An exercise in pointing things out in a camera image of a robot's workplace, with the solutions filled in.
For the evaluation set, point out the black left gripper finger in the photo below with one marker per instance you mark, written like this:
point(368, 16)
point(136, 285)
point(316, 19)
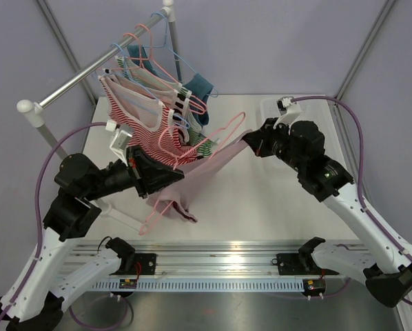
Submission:
point(150, 184)
point(141, 162)

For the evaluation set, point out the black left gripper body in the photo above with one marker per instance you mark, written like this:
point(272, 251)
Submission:
point(119, 177)

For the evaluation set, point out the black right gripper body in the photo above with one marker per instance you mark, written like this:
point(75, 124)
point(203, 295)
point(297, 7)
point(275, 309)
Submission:
point(276, 141)

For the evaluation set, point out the red white striped tank top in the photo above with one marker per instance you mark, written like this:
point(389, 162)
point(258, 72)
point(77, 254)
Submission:
point(162, 142)

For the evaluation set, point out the pink hanger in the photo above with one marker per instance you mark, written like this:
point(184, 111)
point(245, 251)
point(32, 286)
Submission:
point(154, 47)
point(137, 71)
point(235, 123)

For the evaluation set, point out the pink tank top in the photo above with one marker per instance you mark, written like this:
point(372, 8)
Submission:
point(175, 200)

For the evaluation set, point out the black white striped tank top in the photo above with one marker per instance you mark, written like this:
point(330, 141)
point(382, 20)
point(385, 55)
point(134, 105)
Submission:
point(181, 108)

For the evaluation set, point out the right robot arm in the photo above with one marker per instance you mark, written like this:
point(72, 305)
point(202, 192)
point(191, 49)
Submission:
point(386, 269)

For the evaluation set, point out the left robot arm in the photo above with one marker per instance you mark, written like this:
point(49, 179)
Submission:
point(37, 301)

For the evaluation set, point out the green white striped tank top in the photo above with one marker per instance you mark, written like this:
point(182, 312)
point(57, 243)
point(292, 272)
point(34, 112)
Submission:
point(196, 138)

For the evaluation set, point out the teal tank top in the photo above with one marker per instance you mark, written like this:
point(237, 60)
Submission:
point(199, 93)

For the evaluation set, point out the pink hanger under teal top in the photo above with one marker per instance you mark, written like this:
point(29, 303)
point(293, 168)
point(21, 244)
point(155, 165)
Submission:
point(154, 47)

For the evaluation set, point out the white plastic basket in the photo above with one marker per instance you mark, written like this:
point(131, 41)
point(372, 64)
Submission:
point(315, 111)

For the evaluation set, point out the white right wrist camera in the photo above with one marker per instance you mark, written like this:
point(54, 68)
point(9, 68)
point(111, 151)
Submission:
point(289, 111)

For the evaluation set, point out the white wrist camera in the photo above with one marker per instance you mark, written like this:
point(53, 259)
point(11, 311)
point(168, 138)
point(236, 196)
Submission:
point(289, 111)
point(121, 136)

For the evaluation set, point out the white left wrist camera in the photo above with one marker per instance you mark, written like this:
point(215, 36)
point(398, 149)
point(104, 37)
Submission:
point(121, 136)

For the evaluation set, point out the blue wire hanger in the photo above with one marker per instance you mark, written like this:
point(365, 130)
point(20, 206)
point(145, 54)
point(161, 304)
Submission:
point(171, 43)

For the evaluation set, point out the perforated cable duct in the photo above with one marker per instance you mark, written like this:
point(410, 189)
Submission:
point(200, 285)

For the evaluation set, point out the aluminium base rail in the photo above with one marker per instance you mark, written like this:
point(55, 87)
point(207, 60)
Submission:
point(219, 258)

